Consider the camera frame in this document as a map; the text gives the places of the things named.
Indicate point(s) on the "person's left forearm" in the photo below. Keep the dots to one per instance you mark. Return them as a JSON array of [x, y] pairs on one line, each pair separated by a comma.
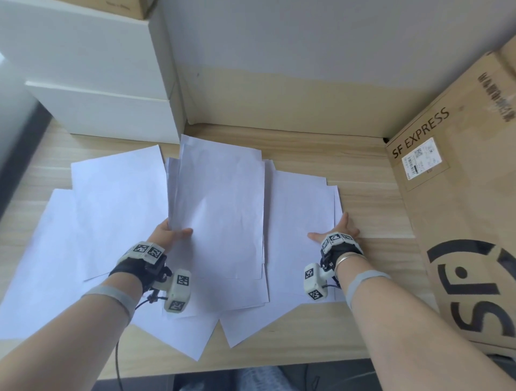
[[68, 342]]

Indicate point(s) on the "large printed cardboard box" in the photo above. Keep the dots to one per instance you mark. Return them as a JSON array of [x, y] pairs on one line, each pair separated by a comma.
[[463, 209]]

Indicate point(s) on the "grey forearm band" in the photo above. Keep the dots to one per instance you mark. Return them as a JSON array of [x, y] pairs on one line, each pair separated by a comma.
[[363, 280], [113, 294]]

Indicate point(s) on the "person's right hand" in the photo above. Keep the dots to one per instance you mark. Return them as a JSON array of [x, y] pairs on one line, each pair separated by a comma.
[[340, 227]]

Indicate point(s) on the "flat white box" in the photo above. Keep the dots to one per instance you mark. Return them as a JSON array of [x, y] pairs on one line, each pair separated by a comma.
[[100, 117]]

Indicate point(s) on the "plain cardboard box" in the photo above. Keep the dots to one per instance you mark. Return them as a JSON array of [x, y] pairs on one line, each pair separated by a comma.
[[510, 56]]

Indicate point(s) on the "white window sill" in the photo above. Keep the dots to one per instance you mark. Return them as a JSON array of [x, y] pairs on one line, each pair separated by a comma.
[[12, 104]]

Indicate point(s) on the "small cardboard box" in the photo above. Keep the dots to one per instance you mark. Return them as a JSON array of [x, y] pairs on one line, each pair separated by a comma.
[[121, 6]]

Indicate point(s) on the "beige desk back panel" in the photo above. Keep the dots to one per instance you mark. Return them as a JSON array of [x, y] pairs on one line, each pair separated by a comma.
[[302, 104]]

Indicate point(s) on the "gathered white paper bundle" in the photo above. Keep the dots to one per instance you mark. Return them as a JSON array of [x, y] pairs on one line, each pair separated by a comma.
[[217, 201]]

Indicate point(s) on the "tall white box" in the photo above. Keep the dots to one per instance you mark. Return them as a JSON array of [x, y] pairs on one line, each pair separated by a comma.
[[80, 44]]

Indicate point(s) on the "white marker wrist camera rig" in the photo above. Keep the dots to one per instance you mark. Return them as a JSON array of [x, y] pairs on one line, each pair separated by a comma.
[[348, 249], [129, 268]]

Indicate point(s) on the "person's right forearm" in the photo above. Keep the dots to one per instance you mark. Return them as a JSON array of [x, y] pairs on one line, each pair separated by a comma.
[[415, 334]]

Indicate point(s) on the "person's left hand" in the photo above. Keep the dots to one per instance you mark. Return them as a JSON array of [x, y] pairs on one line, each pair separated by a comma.
[[163, 235]]

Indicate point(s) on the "person's right leg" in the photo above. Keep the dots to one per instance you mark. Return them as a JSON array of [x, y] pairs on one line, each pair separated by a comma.
[[258, 380]]

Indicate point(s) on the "white shipping label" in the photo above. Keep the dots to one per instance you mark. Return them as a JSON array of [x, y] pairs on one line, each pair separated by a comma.
[[420, 158]]

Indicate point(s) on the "pile of white papers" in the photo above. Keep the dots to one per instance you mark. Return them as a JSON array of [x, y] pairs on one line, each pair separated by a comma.
[[113, 209]]

